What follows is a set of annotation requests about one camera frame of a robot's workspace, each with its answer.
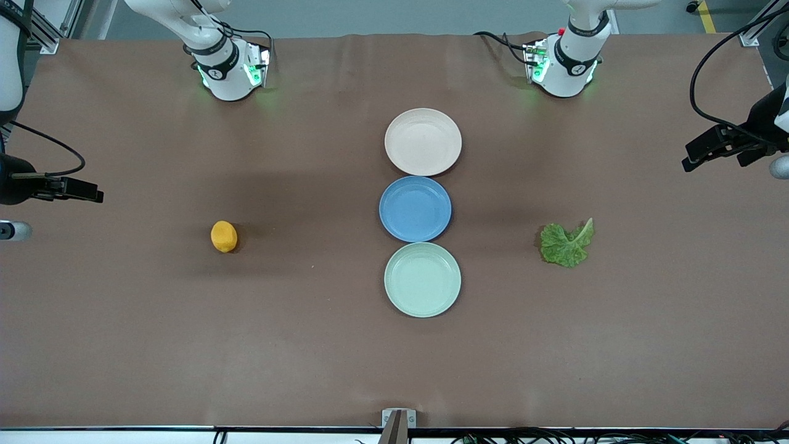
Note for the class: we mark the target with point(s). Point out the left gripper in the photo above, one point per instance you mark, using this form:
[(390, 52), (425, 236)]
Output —
[(762, 124)]

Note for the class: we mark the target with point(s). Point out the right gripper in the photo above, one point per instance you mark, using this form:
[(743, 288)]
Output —
[(13, 179)]

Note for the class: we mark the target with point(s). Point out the yellow lemon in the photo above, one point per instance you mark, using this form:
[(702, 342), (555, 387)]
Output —
[(224, 237)]

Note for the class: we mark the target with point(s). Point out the green lettuce leaf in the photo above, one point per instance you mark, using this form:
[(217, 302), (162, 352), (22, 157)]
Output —
[(564, 246)]

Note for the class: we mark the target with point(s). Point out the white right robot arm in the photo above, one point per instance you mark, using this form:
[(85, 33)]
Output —
[(225, 83)]

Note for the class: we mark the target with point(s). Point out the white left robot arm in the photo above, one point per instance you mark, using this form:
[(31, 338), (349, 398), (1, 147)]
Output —
[(564, 77)]

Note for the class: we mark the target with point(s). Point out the yellow floor tape strip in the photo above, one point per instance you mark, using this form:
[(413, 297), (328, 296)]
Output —
[(707, 17)]

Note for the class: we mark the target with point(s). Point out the black caster wheel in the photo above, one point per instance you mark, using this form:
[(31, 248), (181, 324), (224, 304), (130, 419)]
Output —
[(693, 6)]

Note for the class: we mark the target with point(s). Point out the brown table mat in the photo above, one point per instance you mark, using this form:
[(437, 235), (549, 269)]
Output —
[(246, 339)]

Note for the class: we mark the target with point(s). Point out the beige round plate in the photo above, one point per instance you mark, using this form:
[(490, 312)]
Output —
[(423, 142)]

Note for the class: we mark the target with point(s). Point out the blue round plate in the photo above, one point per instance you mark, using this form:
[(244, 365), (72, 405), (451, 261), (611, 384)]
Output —
[(415, 209)]

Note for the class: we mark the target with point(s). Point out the pale green round plate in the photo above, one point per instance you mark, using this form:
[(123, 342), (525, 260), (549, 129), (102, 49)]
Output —
[(422, 280)]

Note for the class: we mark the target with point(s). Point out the aluminium frame profile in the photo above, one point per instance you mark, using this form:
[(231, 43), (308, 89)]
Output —
[(46, 44), (749, 37), (74, 15)]

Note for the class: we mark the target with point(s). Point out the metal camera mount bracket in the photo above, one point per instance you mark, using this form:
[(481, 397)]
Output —
[(399, 425)]

